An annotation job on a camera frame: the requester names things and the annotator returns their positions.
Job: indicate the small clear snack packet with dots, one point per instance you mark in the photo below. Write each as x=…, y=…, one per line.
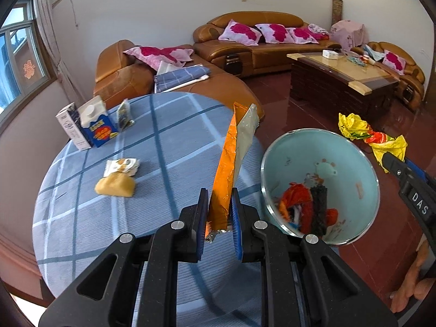
x=124, y=115

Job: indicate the blue milk carton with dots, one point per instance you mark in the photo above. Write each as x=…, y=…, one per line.
x=98, y=126

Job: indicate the light blue cloth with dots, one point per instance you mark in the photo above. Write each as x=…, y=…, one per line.
x=376, y=55

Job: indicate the air conditioner pipe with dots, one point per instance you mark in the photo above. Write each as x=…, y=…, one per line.
x=74, y=10

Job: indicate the brown leather chaise sofa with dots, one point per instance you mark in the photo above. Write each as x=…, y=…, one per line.
x=218, y=88

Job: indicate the red plastic bag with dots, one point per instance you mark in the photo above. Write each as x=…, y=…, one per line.
x=294, y=194

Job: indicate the light blue waste bin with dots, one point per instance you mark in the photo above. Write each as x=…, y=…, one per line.
x=306, y=150

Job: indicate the folded pink blanket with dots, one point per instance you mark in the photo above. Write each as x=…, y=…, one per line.
x=318, y=31

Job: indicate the white tissue box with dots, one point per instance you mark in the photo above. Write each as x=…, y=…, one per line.
x=330, y=54

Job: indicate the yellow bread piece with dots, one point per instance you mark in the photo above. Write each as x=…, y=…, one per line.
x=115, y=185

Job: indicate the white paper carton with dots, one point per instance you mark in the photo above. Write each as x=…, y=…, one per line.
x=71, y=126

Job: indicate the red and white packet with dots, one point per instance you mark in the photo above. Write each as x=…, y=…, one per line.
x=368, y=58

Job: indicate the dark wooden coffee table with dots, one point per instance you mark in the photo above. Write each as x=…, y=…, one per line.
x=327, y=81

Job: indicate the red window decoration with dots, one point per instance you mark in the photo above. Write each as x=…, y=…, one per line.
x=30, y=70

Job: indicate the black mesh sleeve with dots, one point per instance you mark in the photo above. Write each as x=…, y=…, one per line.
x=315, y=207

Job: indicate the rolled standing mat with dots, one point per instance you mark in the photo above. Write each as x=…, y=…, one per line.
x=337, y=12

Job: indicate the pink floral pillow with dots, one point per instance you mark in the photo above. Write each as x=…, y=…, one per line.
x=240, y=33
x=301, y=35
x=394, y=61
x=276, y=33
x=156, y=53

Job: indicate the pink cloth cover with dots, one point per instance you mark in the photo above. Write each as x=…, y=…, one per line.
x=351, y=34

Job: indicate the window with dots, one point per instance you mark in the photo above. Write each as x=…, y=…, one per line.
x=17, y=58

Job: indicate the crumpled white wrapper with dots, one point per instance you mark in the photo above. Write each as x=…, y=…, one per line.
x=121, y=167

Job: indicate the orange foil wrapper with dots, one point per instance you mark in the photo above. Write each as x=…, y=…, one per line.
x=223, y=177

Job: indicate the brown leather armchair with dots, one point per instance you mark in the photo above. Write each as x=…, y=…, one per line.
x=414, y=78

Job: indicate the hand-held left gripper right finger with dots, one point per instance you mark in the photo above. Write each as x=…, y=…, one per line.
x=237, y=228

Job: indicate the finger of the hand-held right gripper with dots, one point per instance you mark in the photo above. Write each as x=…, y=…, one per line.
x=395, y=167
x=419, y=173

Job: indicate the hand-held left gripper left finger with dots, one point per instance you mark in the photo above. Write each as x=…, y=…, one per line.
x=203, y=218

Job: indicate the person's right hand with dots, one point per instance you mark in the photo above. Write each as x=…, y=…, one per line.
x=410, y=282

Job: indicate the folded blue plaid sheet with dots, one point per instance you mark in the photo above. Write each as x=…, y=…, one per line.
x=184, y=75

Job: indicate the white pillow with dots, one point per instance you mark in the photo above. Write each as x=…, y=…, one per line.
x=165, y=67

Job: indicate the blue plaid tablecloth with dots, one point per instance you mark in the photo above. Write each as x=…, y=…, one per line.
x=163, y=143

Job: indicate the brown leather long sofa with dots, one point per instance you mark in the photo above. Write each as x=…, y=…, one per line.
x=272, y=58

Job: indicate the yellow plastic bag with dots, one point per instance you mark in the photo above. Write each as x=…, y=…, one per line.
x=354, y=126

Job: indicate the pink curtain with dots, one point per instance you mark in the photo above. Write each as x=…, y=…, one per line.
x=58, y=51

